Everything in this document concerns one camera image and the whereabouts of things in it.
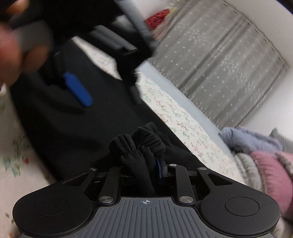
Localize grey bed sheet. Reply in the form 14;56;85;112
137;62;234;156

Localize pink pillow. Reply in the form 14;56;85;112
249;150;293;218

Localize floral bed sheet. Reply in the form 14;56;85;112
0;37;245;238

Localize grey pillow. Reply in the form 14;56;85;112
269;128;293;154

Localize person's left hand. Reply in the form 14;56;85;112
0;0;52;86

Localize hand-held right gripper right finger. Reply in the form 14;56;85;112
155;158;232;204

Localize pink hanging cloth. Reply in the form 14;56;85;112
152;19;181;40

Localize black pants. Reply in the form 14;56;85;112
9;39;207;197

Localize grey quilt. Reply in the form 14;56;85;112
232;151;268;190

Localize blue-grey blanket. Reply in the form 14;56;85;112
218;127;283;156

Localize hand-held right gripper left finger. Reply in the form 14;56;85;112
62;166;122;204

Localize red floral hanging cloth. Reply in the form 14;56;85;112
145;9;171;30

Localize grey star curtain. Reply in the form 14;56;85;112
146;0;290;130

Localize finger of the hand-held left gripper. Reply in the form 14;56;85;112
47;72;93;108
114;49;144;106

